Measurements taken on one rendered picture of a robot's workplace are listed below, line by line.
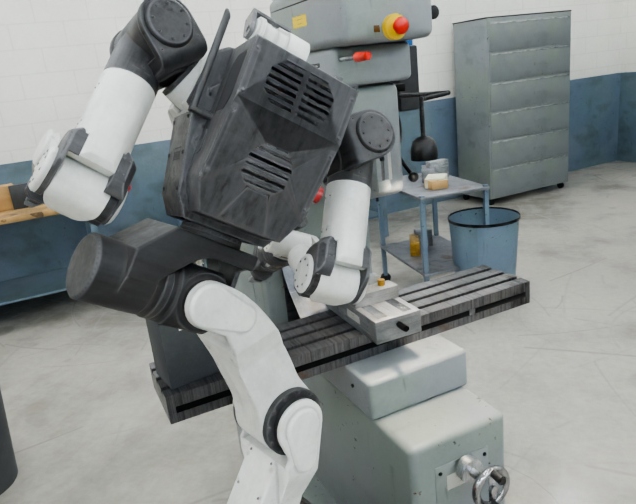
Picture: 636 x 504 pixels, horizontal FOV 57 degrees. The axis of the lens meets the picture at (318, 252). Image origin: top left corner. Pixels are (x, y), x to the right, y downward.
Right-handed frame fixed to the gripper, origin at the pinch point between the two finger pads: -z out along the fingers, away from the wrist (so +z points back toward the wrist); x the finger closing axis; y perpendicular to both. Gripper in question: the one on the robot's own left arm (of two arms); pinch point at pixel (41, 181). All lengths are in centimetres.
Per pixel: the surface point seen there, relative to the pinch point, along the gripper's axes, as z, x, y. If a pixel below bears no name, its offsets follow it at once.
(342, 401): -4, -20, -105
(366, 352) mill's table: 9, -6, -98
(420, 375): 22, -10, -108
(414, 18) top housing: 48, 65, -54
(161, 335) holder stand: -2.7, -21.9, -40.8
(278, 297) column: -37, 11, -91
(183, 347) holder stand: -3, -23, -48
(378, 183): 26, 34, -73
